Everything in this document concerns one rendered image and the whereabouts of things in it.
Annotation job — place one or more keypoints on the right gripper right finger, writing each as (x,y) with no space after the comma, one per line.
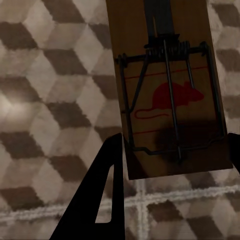
(234,149)

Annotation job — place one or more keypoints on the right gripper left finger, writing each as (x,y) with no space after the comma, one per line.
(78,221)

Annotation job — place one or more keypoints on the mousetrap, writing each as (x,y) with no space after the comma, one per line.
(170,101)

